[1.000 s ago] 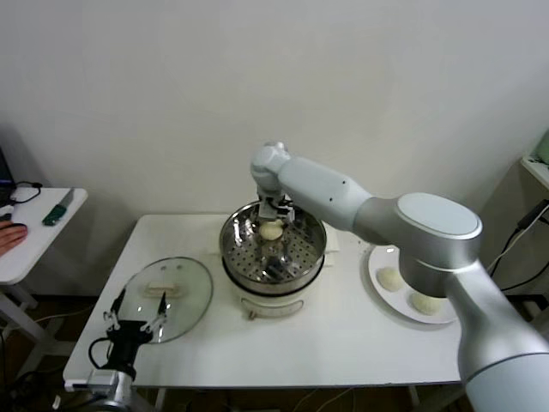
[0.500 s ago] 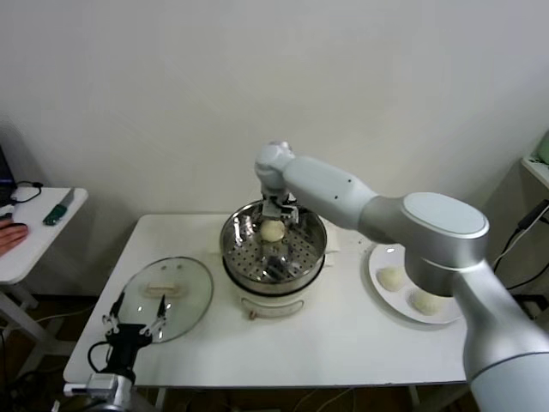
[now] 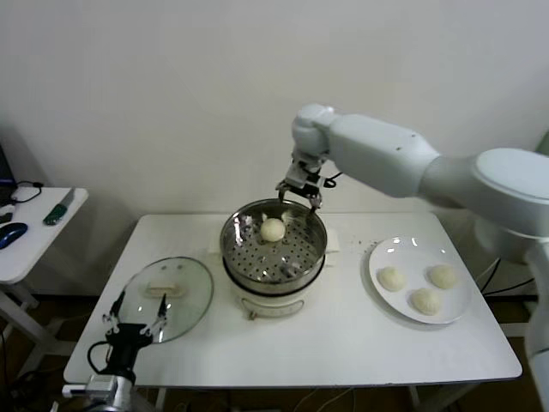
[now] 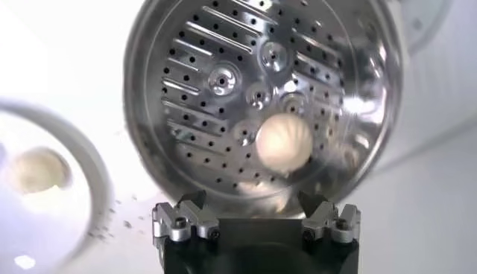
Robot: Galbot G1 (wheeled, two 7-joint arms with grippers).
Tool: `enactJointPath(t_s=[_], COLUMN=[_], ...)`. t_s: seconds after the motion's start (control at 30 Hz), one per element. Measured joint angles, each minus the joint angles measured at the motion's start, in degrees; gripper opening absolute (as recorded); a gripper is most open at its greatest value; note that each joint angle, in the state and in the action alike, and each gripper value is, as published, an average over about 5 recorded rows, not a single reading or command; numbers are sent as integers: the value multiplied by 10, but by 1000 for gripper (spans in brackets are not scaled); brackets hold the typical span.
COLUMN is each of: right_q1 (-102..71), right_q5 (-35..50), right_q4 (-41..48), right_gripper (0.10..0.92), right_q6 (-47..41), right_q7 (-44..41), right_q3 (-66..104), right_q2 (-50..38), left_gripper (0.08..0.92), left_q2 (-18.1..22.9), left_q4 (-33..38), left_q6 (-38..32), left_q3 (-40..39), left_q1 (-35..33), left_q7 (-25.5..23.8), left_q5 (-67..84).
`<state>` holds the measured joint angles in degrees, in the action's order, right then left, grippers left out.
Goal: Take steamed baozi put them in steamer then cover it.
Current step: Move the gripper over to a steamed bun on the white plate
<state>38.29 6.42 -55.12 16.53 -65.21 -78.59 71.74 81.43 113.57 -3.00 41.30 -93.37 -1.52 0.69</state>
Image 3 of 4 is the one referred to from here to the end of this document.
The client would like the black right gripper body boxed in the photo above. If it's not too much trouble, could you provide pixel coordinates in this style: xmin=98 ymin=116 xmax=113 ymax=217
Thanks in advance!
xmin=294 ymin=161 xmax=324 ymax=195

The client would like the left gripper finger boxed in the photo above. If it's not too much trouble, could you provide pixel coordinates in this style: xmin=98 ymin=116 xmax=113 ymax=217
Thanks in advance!
xmin=143 ymin=293 xmax=169 ymax=338
xmin=101 ymin=290 xmax=126 ymax=336

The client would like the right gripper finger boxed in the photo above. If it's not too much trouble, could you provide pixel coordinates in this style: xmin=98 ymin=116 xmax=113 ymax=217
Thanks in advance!
xmin=306 ymin=188 xmax=323 ymax=216
xmin=274 ymin=179 xmax=297 ymax=203

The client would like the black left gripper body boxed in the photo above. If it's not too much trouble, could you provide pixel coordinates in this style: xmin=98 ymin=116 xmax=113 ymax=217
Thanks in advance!
xmin=104 ymin=324 xmax=154 ymax=375

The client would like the round glass pot lid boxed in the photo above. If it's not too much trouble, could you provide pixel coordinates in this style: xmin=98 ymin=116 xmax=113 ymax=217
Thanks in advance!
xmin=115 ymin=256 xmax=214 ymax=344

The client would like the white steamed baozi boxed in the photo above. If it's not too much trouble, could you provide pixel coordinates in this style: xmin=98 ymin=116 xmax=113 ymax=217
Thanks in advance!
xmin=409 ymin=288 xmax=443 ymax=317
xmin=377 ymin=266 xmax=407 ymax=293
xmin=259 ymin=217 xmax=287 ymax=243
xmin=426 ymin=264 xmax=458 ymax=288

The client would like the perforated steel steamer basket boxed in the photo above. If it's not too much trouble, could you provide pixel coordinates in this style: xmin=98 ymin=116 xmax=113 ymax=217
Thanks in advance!
xmin=208 ymin=198 xmax=342 ymax=285

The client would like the white side table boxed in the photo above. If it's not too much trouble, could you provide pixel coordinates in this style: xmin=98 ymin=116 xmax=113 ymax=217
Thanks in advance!
xmin=0 ymin=187 xmax=90 ymax=379

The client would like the white electric cooking pot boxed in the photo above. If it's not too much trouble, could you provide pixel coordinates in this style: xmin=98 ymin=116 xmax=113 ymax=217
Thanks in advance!
xmin=222 ymin=256 xmax=327 ymax=322

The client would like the white round plate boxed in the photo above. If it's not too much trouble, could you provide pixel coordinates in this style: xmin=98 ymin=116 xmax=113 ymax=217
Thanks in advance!
xmin=367 ymin=236 xmax=472 ymax=325

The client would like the blue computer mouse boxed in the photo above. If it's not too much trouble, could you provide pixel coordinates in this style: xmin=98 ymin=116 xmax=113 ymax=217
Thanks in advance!
xmin=0 ymin=221 xmax=29 ymax=251

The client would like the black laptop screen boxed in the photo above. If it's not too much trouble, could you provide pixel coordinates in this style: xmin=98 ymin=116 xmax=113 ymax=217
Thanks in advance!
xmin=0 ymin=143 xmax=17 ymax=203

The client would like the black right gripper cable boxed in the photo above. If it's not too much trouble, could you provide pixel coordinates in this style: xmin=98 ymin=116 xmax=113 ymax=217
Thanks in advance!
xmin=320 ymin=170 xmax=345 ymax=189

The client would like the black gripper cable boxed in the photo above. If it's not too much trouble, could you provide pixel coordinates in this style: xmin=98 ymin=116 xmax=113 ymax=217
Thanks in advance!
xmin=87 ymin=340 xmax=113 ymax=375
xmin=320 ymin=170 xmax=345 ymax=189

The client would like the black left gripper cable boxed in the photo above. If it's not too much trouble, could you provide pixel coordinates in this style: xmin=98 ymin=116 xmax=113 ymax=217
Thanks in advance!
xmin=87 ymin=340 xmax=113 ymax=375

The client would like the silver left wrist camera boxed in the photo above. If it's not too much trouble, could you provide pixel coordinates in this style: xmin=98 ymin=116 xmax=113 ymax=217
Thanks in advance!
xmin=62 ymin=374 xmax=120 ymax=403

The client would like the green handled knife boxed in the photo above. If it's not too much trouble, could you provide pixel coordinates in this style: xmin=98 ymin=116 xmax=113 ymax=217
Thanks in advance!
xmin=41 ymin=187 xmax=76 ymax=227

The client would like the black cable with plug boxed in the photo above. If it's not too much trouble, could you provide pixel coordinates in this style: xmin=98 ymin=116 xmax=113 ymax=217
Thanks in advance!
xmin=9 ymin=181 xmax=45 ymax=207

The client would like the black power cable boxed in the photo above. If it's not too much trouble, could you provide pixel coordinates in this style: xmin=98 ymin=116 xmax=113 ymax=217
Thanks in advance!
xmin=482 ymin=256 xmax=537 ymax=298

